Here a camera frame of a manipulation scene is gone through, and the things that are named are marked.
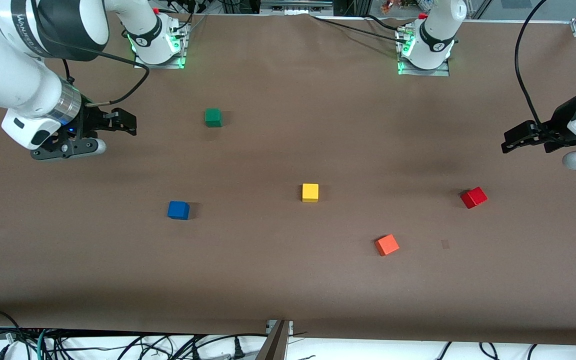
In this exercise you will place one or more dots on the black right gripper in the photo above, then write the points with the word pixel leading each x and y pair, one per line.
pixel 91 121

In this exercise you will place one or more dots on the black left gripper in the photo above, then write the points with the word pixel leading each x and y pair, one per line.
pixel 558 122

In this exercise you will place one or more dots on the red wooden block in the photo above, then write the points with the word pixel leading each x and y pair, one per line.
pixel 473 197

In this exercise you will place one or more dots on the blue wooden block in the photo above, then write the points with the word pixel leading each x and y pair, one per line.
pixel 178 210

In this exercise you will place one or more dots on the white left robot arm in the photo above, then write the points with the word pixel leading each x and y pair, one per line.
pixel 438 35

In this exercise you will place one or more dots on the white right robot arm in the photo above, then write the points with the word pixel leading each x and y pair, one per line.
pixel 18 75

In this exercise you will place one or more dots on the green wooden block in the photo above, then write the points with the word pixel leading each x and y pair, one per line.
pixel 213 117

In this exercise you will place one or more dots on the orange wooden block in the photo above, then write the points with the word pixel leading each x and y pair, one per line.
pixel 387 245

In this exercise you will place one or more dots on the yellow wooden block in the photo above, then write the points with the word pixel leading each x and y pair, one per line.
pixel 310 192

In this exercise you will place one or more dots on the silver power strip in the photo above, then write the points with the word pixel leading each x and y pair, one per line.
pixel 295 6

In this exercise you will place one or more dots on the black power plug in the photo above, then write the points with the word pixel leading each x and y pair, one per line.
pixel 238 350

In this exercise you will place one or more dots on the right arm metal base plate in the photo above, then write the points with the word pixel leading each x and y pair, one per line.
pixel 168 64

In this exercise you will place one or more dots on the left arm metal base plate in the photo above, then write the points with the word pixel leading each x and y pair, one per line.
pixel 425 72

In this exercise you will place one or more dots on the metal camera post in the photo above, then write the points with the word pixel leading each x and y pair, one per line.
pixel 274 345

